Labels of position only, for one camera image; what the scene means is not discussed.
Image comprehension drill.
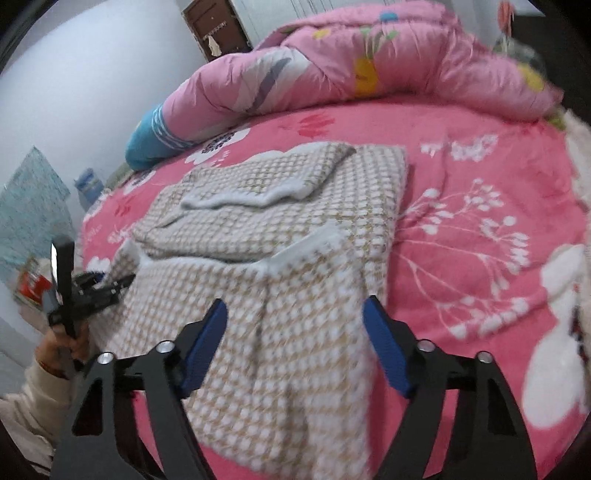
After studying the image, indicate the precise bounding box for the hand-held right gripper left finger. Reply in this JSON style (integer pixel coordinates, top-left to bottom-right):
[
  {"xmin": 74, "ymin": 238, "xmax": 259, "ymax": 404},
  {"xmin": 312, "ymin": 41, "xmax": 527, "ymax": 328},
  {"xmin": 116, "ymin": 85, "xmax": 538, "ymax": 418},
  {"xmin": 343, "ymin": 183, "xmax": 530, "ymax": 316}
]
[{"xmin": 51, "ymin": 298, "xmax": 229, "ymax": 480}]

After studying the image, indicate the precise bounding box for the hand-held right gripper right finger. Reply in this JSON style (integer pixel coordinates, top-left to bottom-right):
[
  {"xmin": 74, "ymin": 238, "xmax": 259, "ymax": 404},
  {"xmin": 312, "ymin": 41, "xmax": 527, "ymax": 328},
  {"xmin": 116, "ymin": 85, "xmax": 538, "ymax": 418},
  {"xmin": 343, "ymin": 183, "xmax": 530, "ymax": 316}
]
[{"xmin": 361, "ymin": 294, "xmax": 539, "ymax": 480}]

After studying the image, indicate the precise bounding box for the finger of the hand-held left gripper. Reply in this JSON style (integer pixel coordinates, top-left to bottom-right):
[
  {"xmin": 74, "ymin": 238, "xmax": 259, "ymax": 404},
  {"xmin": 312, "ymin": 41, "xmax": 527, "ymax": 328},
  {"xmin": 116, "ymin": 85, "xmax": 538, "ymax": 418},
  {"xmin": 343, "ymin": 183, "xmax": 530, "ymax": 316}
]
[
  {"xmin": 74, "ymin": 270, "xmax": 108, "ymax": 291},
  {"xmin": 90, "ymin": 273, "xmax": 138, "ymax": 315}
]

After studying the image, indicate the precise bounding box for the beige white houndstooth coat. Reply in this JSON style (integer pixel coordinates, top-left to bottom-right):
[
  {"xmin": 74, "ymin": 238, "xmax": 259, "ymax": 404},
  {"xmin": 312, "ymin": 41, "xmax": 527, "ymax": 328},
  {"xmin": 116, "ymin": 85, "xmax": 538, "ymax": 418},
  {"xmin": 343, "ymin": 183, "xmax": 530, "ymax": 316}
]
[{"xmin": 99, "ymin": 142, "xmax": 411, "ymax": 480}]

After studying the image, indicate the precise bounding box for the person's left forearm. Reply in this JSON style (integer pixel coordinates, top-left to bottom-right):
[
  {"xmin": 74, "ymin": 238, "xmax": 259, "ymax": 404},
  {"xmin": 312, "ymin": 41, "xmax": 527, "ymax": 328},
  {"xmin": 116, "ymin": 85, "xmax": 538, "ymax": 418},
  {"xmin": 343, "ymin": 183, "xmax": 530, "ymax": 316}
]
[{"xmin": 0, "ymin": 360, "xmax": 86, "ymax": 467}]

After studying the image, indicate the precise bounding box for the person's left hand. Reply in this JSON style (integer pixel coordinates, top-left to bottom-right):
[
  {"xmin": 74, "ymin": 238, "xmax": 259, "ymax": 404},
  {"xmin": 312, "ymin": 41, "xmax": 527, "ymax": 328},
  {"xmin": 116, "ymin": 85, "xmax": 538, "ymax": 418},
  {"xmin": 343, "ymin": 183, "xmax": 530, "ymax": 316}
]
[{"xmin": 36, "ymin": 320, "xmax": 90, "ymax": 377}]

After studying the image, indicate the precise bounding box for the red box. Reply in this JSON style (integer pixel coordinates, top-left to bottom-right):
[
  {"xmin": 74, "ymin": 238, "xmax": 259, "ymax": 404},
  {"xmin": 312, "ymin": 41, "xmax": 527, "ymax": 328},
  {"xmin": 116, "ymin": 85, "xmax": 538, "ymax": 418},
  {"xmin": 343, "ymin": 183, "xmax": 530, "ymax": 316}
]
[{"xmin": 16, "ymin": 270, "xmax": 52, "ymax": 305}]

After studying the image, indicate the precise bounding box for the blue water bottle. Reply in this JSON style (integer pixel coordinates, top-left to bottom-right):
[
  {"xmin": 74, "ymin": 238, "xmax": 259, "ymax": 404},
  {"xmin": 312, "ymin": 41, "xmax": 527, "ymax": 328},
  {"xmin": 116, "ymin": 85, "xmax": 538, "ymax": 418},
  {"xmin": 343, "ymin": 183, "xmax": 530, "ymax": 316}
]
[{"xmin": 74, "ymin": 168, "xmax": 105, "ymax": 210}]

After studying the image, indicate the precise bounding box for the teal patterned cloth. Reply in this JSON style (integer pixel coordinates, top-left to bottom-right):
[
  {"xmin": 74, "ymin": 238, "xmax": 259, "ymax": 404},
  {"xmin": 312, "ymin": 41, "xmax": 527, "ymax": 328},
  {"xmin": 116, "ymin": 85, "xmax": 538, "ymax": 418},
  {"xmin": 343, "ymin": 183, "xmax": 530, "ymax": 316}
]
[{"xmin": 0, "ymin": 147, "xmax": 77, "ymax": 287}]

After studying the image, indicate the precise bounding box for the pink floral fleece blanket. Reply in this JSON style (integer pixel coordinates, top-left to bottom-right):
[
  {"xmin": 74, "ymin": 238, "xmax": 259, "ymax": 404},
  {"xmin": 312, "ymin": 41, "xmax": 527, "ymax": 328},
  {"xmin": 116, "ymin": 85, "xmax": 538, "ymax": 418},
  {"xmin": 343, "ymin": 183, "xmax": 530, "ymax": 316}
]
[{"xmin": 81, "ymin": 95, "xmax": 591, "ymax": 480}]

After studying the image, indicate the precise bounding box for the pink printed quilt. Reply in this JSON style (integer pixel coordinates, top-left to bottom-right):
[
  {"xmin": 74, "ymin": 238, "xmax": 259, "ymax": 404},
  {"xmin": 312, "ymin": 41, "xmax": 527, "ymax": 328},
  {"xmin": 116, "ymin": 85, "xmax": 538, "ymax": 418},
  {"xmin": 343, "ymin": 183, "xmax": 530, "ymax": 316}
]
[{"xmin": 126, "ymin": 0, "xmax": 564, "ymax": 171}]

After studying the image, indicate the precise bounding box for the white fluffy garment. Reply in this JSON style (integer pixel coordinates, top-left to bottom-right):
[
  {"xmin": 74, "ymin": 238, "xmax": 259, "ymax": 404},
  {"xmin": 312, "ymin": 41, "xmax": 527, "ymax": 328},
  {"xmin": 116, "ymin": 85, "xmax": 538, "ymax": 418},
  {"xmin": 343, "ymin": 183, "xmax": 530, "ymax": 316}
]
[{"xmin": 561, "ymin": 108, "xmax": 591, "ymax": 195}]

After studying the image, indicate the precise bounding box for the brown wooden door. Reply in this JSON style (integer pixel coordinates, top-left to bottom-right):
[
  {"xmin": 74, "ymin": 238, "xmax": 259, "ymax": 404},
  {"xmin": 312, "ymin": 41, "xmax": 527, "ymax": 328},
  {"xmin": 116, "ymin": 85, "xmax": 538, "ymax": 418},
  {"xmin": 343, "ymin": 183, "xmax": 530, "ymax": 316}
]
[{"xmin": 181, "ymin": 0, "xmax": 254, "ymax": 63}]

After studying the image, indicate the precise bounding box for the white wardrobe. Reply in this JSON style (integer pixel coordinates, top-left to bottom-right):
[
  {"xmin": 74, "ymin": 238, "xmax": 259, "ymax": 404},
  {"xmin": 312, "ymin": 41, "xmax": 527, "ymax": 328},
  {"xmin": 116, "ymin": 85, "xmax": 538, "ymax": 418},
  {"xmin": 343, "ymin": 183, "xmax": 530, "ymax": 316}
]
[{"xmin": 231, "ymin": 0, "xmax": 333, "ymax": 49}]

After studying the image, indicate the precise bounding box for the green patterned cloth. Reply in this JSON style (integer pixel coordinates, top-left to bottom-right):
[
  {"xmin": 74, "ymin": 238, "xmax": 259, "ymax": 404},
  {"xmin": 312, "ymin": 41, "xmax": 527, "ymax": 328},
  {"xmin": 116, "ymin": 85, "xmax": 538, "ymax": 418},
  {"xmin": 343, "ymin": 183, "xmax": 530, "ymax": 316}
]
[{"xmin": 492, "ymin": 34, "xmax": 546, "ymax": 75}]

